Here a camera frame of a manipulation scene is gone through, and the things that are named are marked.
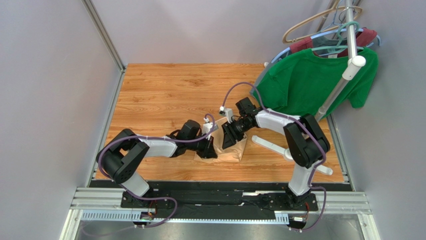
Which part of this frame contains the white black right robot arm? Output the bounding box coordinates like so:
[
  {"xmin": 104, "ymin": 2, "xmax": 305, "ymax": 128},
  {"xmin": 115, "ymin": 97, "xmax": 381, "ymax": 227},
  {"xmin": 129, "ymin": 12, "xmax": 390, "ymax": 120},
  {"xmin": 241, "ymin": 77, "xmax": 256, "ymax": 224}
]
[{"xmin": 219, "ymin": 97, "xmax": 330, "ymax": 204}]

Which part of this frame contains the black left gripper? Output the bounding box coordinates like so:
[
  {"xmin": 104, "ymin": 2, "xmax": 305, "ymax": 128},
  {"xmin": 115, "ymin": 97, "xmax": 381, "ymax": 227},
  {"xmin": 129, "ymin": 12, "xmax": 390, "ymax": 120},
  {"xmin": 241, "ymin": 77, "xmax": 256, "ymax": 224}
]
[{"xmin": 186, "ymin": 133, "xmax": 217, "ymax": 160}]

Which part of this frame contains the silver white clothes rack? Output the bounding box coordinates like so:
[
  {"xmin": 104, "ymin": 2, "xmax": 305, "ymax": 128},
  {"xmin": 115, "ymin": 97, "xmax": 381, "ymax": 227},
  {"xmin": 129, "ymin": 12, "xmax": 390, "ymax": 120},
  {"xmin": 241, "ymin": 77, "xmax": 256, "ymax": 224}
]
[{"xmin": 251, "ymin": 0, "xmax": 367, "ymax": 176}]

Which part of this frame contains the aluminium front rail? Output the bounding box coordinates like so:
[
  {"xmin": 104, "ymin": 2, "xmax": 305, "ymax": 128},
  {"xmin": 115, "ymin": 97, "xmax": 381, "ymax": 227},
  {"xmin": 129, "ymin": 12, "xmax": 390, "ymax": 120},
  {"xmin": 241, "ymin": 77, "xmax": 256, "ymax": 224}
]
[{"xmin": 60, "ymin": 180, "xmax": 380, "ymax": 240}]

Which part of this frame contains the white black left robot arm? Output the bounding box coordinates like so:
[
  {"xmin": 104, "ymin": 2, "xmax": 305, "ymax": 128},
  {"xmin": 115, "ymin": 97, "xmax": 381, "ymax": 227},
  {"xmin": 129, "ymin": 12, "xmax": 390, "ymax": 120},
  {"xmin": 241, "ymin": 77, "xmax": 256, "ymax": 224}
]
[{"xmin": 96, "ymin": 120, "xmax": 218, "ymax": 198}]

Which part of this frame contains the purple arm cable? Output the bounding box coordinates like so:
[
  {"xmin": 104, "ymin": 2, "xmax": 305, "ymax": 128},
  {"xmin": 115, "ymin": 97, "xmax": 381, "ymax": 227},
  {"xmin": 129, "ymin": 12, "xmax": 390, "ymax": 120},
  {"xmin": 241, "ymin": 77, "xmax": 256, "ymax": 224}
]
[
  {"xmin": 97, "ymin": 113, "xmax": 217, "ymax": 229},
  {"xmin": 219, "ymin": 81, "xmax": 329, "ymax": 233}
]

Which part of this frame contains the teal plastic hanger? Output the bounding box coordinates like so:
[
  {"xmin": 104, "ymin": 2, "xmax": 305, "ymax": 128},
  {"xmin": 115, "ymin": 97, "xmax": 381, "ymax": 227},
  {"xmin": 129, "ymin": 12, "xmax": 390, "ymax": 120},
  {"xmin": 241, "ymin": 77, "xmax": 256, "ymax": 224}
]
[{"xmin": 308, "ymin": 21, "xmax": 365, "ymax": 58}]

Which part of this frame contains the beige cloth napkin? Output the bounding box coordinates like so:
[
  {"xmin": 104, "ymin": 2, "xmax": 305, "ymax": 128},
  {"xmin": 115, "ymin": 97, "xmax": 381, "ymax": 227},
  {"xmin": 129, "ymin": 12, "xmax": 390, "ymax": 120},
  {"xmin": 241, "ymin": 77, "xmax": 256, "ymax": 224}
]
[{"xmin": 193, "ymin": 117, "xmax": 248, "ymax": 164}]

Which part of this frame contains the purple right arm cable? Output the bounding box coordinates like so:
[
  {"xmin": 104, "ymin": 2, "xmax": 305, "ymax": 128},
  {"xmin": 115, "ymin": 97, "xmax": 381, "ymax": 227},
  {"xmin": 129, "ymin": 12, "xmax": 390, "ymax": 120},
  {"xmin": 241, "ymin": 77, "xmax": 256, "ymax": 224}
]
[{"xmin": 219, "ymin": 81, "xmax": 329, "ymax": 233}]

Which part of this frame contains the red garment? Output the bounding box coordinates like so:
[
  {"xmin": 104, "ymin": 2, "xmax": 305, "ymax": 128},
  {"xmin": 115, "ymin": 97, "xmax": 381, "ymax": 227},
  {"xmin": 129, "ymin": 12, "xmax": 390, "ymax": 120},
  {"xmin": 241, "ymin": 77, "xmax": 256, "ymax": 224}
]
[{"xmin": 281, "ymin": 27, "xmax": 380, "ymax": 61}]

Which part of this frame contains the aluminium frame rail left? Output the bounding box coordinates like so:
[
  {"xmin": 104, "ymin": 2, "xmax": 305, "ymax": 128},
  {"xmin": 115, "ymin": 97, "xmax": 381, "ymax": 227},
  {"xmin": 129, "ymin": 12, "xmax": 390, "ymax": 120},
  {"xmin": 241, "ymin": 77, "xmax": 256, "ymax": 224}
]
[{"xmin": 81, "ymin": 0, "xmax": 126, "ymax": 73}]

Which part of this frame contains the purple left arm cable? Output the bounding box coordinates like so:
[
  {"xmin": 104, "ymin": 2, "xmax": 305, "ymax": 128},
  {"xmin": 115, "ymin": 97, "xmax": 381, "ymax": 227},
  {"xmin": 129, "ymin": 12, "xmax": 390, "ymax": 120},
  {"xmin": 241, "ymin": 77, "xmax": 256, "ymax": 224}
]
[{"xmin": 97, "ymin": 113, "xmax": 217, "ymax": 229}]

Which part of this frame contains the light blue hanger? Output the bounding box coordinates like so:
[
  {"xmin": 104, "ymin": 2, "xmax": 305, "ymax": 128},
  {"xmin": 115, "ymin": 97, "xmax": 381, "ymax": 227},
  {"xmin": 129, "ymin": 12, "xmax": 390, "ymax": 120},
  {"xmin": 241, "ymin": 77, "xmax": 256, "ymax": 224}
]
[{"xmin": 264, "ymin": 27, "xmax": 382, "ymax": 69}]

